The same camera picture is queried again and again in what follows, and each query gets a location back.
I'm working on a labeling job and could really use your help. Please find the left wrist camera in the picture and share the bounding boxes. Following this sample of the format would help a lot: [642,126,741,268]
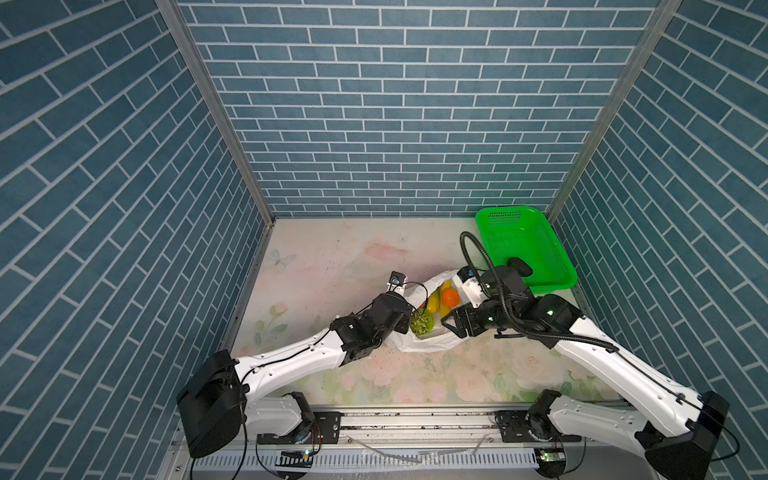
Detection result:
[388,271,406,294]

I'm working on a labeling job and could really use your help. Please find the aluminium front rail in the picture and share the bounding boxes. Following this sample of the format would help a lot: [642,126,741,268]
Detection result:
[159,405,658,479]

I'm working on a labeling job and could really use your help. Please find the green fruit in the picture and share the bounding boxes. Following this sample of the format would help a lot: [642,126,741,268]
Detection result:
[410,309,434,336]

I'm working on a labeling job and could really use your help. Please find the yellow banana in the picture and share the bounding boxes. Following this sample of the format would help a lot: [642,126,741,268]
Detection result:
[426,291,441,315]

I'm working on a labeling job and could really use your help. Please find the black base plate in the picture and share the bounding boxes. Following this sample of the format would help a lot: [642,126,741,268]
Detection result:
[493,409,582,443]
[257,410,342,445]

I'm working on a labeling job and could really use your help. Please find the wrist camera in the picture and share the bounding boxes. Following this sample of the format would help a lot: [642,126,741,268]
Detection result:
[457,266,487,308]
[388,271,406,294]

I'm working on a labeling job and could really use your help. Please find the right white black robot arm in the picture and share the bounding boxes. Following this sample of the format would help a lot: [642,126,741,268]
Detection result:
[441,266,729,479]

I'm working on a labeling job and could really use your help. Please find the orange fruit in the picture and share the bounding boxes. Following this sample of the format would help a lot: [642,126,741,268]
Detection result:
[440,288,461,309]

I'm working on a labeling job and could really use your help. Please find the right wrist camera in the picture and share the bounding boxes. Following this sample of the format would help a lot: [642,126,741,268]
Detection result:
[457,266,487,308]

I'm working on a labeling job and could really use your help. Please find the white plastic bag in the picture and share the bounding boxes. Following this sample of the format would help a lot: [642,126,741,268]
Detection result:
[384,269,480,353]

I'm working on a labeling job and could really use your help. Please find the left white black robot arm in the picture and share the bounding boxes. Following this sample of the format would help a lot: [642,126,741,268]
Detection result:
[176,291,414,459]

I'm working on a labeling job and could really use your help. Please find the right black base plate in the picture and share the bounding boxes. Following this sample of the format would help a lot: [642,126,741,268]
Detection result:
[493,409,582,443]

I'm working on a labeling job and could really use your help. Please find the dark avocado fruit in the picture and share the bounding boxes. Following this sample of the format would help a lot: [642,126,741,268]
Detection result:
[506,257,533,278]

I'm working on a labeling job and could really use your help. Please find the green plastic basket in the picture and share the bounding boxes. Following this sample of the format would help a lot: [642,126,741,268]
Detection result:
[475,206,578,295]

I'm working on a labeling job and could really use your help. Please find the white slotted cable duct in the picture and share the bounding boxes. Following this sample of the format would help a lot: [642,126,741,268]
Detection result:
[193,445,539,474]

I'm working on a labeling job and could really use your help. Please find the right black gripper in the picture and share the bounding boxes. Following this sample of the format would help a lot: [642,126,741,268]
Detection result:
[438,296,518,333]

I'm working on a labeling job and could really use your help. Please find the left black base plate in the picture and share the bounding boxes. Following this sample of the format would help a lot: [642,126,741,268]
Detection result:
[257,410,342,445]

